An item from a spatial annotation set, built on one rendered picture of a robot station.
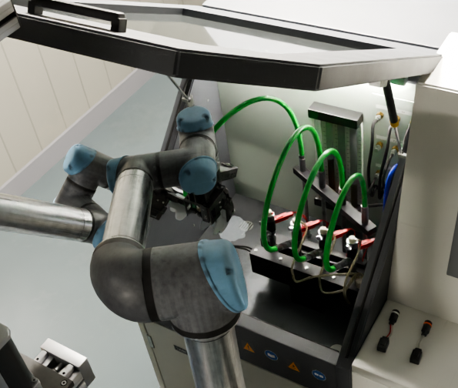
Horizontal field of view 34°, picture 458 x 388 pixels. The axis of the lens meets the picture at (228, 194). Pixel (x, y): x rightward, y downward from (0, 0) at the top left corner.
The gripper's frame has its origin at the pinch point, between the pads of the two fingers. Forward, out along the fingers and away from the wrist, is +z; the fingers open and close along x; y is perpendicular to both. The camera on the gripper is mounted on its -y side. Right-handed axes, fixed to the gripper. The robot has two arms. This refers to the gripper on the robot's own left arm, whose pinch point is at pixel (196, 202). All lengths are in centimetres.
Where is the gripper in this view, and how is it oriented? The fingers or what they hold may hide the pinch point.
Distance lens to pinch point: 189.0
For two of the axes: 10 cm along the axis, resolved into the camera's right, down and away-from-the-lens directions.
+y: -5.1, 8.4, 1.9
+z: 7.8, 3.6, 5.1
